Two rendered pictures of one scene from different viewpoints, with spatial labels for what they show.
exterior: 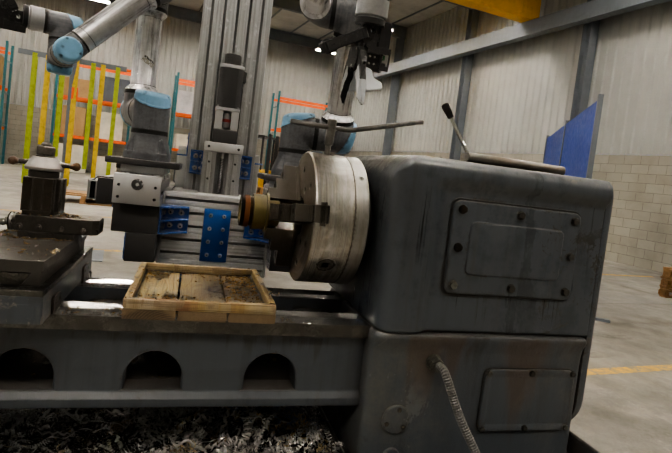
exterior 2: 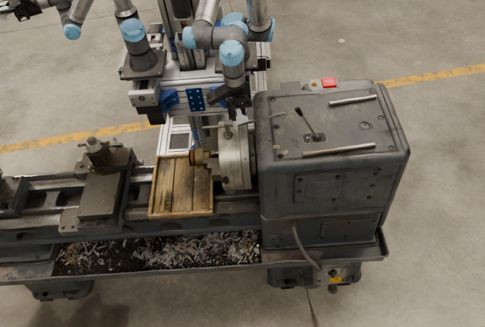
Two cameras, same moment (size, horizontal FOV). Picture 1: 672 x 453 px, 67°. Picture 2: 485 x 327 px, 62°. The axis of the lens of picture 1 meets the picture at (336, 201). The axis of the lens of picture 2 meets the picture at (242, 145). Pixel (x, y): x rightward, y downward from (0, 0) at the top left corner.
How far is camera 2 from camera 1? 1.36 m
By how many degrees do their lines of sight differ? 49
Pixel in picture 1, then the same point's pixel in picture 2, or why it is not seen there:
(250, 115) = not seen: hidden behind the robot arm
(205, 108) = (169, 11)
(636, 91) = not seen: outside the picture
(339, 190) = (232, 169)
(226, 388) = (201, 228)
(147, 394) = (170, 232)
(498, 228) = (322, 182)
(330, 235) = (232, 186)
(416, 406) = (287, 233)
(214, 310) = (185, 215)
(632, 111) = not seen: outside the picture
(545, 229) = (354, 179)
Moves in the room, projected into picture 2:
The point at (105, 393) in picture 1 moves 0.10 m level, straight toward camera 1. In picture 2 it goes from (154, 232) to (154, 251)
